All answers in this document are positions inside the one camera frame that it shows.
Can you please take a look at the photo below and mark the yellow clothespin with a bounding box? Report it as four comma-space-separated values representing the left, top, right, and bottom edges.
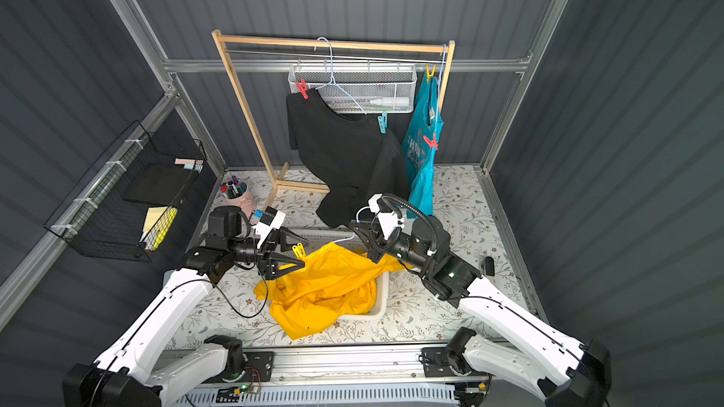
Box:
292, 243, 307, 259
425, 65, 437, 82

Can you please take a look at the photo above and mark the yellow t-shirt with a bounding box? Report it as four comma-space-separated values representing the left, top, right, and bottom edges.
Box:
254, 243, 403, 340

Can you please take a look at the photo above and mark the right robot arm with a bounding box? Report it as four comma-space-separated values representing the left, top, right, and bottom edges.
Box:
350, 216, 613, 406

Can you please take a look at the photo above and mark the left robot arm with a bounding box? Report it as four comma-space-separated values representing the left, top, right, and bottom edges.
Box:
62, 207, 306, 406

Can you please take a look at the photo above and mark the white perforated laundry basket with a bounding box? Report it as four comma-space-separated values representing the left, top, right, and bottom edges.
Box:
291, 228, 390, 321

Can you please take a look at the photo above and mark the pink pen cup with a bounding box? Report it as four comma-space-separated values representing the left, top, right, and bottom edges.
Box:
220, 175, 256, 219

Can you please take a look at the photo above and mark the teal t-shirt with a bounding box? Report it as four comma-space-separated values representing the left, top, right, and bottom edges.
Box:
402, 77, 444, 215

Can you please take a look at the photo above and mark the black t-shirt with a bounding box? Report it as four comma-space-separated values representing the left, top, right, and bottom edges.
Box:
286, 90, 410, 228

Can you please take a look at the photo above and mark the yellow notepad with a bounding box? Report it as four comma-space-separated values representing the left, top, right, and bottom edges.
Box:
141, 207, 178, 252

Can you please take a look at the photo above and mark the teal clothespin on black shirt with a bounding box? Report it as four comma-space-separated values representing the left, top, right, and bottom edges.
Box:
377, 112, 388, 134

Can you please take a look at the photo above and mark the wooden clothes rack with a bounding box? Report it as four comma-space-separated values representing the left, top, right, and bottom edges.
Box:
211, 29, 457, 210

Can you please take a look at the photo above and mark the white tube in mesh basket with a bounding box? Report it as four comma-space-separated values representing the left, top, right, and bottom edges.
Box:
369, 97, 412, 113

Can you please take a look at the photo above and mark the red clothespin on black shirt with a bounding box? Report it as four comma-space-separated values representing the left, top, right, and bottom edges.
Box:
295, 79, 308, 99

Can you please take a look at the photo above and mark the yellow clothespin on teal shirt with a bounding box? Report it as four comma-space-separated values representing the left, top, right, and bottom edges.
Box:
425, 65, 437, 82

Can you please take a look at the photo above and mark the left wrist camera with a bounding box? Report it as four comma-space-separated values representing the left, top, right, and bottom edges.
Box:
253, 207, 286, 249

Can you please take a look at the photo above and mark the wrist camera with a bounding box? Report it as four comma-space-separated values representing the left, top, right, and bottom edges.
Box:
253, 207, 286, 249
368, 193, 406, 240

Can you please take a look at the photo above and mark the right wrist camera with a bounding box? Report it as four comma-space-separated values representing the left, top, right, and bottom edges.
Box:
368, 193, 406, 240

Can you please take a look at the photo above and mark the black notebook in wall basket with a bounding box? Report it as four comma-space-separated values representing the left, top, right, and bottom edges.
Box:
122, 164, 199, 207

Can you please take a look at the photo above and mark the black wire wall basket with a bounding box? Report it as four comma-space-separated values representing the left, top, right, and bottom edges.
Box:
44, 122, 207, 263

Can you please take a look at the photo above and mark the blue wire hanger black shirt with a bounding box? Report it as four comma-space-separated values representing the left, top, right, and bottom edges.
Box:
316, 36, 367, 114

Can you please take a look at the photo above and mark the white wire mesh basket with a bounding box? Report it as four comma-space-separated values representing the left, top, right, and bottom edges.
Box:
288, 62, 417, 114

